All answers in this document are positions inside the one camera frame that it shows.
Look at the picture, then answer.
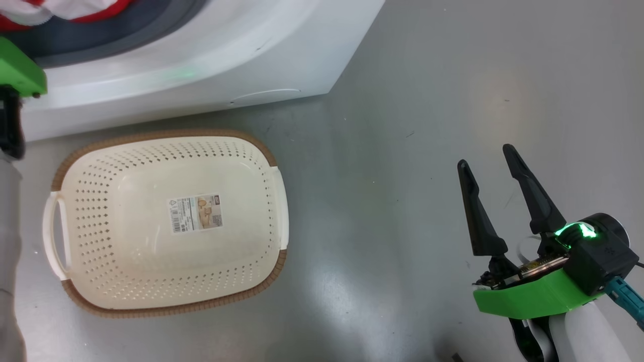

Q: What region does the red white-striped printed garment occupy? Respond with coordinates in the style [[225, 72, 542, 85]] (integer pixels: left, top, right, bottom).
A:
[[0, 0, 135, 32]]

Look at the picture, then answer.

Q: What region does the cream perforated laundry basket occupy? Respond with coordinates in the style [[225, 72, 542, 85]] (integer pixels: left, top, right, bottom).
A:
[[42, 128, 290, 318]]

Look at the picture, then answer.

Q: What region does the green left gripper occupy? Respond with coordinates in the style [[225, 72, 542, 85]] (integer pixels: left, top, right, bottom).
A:
[[0, 36, 48, 99]]

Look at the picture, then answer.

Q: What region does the white washing machine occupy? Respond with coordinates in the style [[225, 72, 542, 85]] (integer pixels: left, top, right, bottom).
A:
[[0, 0, 385, 144]]

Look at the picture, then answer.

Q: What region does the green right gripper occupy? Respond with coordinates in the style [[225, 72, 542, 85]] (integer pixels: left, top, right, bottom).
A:
[[457, 144, 604, 318]]

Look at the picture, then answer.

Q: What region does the teal cable connector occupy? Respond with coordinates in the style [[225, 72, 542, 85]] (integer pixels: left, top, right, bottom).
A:
[[604, 276, 644, 332]]

